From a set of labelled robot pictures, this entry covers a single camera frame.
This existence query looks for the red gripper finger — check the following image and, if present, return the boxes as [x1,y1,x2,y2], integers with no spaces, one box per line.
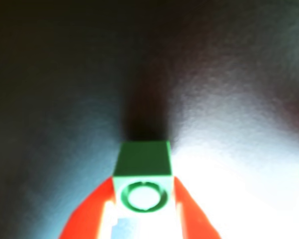
[173,176,223,239]
[58,177,116,239]

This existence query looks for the green cube with circle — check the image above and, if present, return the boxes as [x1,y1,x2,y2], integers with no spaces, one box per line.
[112,140,175,214]

